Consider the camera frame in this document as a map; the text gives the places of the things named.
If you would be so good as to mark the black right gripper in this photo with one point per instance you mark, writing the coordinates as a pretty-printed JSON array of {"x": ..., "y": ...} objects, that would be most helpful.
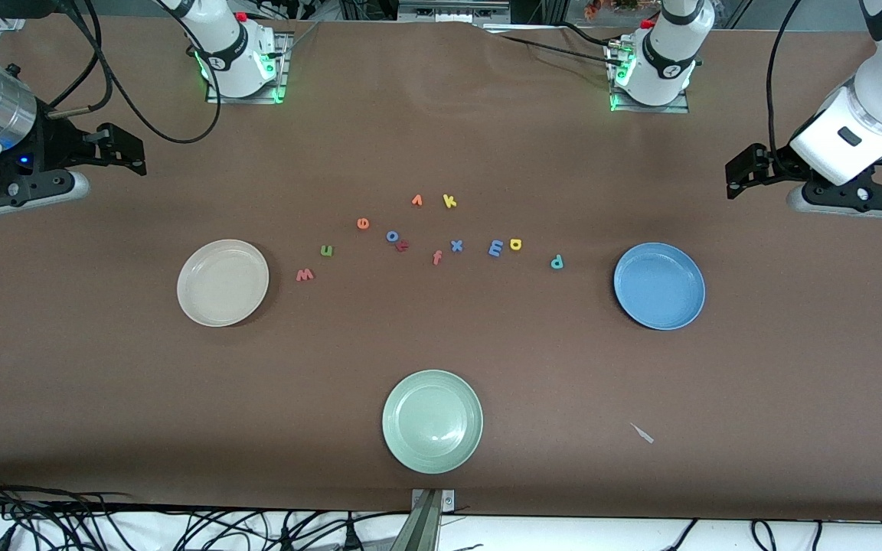
[{"x": 58, "y": 145}]

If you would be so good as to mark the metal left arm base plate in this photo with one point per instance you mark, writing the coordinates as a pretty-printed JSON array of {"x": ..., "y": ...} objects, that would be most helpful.
[{"x": 655, "y": 109}]

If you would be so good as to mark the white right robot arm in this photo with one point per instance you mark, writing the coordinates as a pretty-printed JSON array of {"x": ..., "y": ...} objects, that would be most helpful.
[{"x": 230, "y": 46}]

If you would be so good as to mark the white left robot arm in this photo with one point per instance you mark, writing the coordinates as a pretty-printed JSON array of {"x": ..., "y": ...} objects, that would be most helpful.
[{"x": 671, "y": 61}]

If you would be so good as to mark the metal table corner bracket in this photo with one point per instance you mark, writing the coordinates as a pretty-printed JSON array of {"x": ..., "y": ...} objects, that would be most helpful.
[{"x": 11, "y": 23}]

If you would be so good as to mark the blue foam letter m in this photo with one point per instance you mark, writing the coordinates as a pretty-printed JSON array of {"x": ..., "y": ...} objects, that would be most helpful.
[{"x": 495, "y": 248}]

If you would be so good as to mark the metal table edge bracket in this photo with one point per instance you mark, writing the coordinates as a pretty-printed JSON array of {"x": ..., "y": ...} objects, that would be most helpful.
[{"x": 429, "y": 528}]

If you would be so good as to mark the small white paper scrap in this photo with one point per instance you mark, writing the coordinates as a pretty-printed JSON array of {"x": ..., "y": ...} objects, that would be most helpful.
[{"x": 643, "y": 435}]

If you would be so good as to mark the blue plate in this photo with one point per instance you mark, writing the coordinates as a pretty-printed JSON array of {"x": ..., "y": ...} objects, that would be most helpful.
[{"x": 659, "y": 287}]

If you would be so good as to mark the red foam letter w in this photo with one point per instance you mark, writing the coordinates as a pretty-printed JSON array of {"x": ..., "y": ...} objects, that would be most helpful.
[{"x": 304, "y": 275}]

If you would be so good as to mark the brown table cover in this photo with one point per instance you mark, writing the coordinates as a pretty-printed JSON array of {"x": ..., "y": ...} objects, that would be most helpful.
[{"x": 104, "y": 383}]

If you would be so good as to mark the beige plate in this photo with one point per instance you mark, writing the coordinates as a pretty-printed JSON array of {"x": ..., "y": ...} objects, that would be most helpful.
[{"x": 223, "y": 285}]

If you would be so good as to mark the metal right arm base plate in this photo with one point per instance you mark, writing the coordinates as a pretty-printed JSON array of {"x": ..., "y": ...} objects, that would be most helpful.
[{"x": 257, "y": 99}]

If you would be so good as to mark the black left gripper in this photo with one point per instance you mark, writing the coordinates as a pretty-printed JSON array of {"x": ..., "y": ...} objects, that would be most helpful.
[{"x": 781, "y": 163}]

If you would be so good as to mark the pale green plate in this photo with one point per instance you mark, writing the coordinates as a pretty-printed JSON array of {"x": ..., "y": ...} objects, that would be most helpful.
[{"x": 432, "y": 421}]

